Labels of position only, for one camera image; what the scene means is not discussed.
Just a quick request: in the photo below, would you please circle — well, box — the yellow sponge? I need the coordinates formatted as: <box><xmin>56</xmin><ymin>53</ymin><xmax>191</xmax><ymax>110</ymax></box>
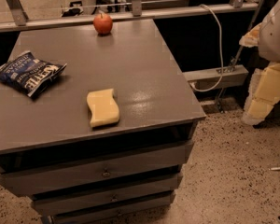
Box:
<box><xmin>87</xmin><ymin>89</ymin><xmax>119</xmax><ymax>128</ymax></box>

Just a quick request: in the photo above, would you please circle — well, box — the bottom drawer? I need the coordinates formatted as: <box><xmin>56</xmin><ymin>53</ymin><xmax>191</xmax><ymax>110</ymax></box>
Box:
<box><xmin>52</xmin><ymin>190</ymin><xmax>175</xmax><ymax>224</ymax></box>

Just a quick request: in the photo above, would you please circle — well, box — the red apple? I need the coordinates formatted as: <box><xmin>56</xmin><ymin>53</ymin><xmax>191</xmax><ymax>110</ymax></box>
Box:
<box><xmin>93</xmin><ymin>13</ymin><xmax>113</xmax><ymax>35</ymax></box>

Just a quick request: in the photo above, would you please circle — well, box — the blue kettle chips bag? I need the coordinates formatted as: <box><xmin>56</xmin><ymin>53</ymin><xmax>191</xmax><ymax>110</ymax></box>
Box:
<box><xmin>0</xmin><ymin>50</ymin><xmax>67</xmax><ymax>98</ymax></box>

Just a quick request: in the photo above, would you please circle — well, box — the top drawer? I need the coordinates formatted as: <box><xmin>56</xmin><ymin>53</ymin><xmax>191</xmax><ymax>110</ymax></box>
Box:
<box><xmin>0</xmin><ymin>141</ymin><xmax>192</xmax><ymax>196</ymax></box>

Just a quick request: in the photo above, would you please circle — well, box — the grey metal base block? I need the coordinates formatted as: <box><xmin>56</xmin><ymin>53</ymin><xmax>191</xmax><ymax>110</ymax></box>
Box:
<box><xmin>183</xmin><ymin>65</ymin><xmax>248</xmax><ymax>91</ymax></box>

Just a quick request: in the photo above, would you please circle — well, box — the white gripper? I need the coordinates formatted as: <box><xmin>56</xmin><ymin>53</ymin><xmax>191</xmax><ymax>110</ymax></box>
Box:
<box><xmin>239</xmin><ymin>0</ymin><xmax>280</xmax><ymax>125</ymax></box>

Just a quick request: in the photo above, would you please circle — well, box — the grey drawer cabinet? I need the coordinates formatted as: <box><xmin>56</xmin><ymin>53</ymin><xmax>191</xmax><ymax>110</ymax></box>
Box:
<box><xmin>0</xmin><ymin>18</ymin><xmax>207</xmax><ymax>224</ymax></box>

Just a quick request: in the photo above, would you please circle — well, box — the drawer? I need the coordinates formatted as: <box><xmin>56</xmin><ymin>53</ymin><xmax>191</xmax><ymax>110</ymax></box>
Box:
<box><xmin>0</xmin><ymin>141</ymin><xmax>192</xmax><ymax>196</ymax></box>
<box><xmin>32</xmin><ymin>169</ymin><xmax>182</xmax><ymax>216</ymax></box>
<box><xmin>52</xmin><ymin>190</ymin><xmax>175</xmax><ymax>224</ymax></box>

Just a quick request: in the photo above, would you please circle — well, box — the metal railing frame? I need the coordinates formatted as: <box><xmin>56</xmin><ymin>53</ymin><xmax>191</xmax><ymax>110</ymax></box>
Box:
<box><xmin>0</xmin><ymin>0</ymin><xmax>264</xmax><ymax>33</ymax></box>

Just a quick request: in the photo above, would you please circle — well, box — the middle drawer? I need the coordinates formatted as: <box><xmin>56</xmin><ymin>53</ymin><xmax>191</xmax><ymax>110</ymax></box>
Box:
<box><xmin>32</xmin><ymin>169</ymin><xmax>182</xmax><ymax>216</ymax></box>

